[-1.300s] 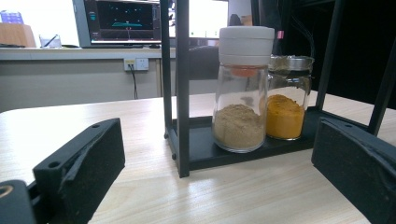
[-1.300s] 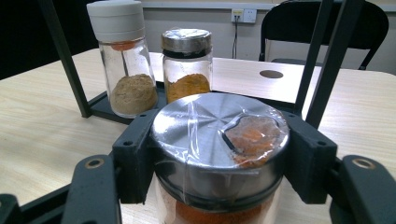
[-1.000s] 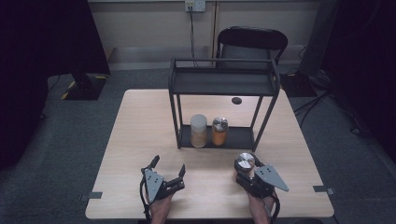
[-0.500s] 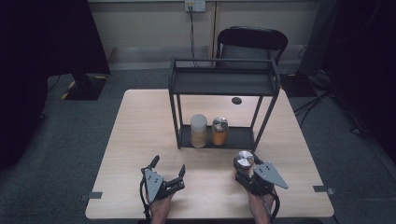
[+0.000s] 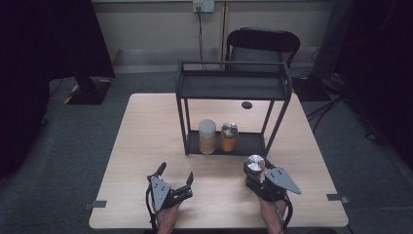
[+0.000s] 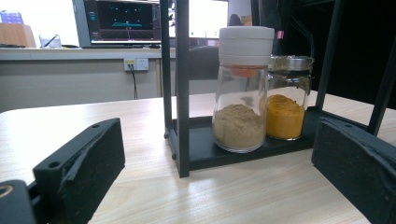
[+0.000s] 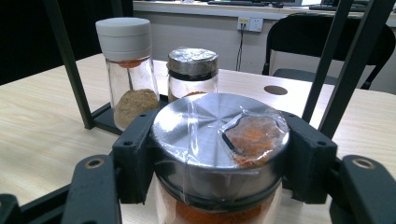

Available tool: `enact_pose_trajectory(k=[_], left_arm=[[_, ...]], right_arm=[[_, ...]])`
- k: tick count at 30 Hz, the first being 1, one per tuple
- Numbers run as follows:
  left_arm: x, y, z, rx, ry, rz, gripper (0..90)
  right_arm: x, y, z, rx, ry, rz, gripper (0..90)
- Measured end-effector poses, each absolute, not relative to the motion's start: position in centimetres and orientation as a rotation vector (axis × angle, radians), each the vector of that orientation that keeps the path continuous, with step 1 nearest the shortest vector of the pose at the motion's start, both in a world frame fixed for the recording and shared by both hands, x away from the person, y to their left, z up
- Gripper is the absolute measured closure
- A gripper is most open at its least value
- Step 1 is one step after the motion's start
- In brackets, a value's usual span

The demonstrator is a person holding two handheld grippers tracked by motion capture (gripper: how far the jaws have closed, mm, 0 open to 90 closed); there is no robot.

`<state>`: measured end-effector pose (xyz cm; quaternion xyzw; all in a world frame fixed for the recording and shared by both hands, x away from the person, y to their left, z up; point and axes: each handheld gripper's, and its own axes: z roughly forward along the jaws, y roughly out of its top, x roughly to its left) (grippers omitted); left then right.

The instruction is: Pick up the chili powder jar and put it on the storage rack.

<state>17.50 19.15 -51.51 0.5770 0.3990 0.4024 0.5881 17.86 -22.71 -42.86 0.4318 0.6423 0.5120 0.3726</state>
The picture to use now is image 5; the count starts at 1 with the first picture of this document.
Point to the white lid spice jar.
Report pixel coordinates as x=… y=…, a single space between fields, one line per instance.
x=207 y=130

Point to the person's left hand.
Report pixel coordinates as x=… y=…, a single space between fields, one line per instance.
x=167 y=217

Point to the person's right hand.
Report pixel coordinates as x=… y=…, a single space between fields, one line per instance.
x=271 y=213

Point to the glass spice jar steel lid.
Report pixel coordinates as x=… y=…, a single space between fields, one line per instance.
x=255 y=163

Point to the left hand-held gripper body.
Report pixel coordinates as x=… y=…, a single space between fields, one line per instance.
x=160 y=193

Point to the grey tape strip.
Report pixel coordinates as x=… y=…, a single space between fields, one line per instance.
x=97 y=204
x=336 y=197

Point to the black folding chair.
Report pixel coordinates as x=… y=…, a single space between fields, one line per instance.
x=263 y=40

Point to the white wall outlet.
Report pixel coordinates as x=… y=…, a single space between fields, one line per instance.
x=203 y=6

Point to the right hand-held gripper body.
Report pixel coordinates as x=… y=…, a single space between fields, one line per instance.
x=281 y=182

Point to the black metal two-tier rack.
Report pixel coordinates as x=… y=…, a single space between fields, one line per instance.
x=232 y=86

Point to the black curtain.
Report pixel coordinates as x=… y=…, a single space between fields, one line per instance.
x=383 y=48
x=48 y=48

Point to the orange spice jar steel lid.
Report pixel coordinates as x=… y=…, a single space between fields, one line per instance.
x=229 y=143

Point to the black stand base yellow tape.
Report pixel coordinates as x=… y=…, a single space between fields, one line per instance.
x=91 y=92

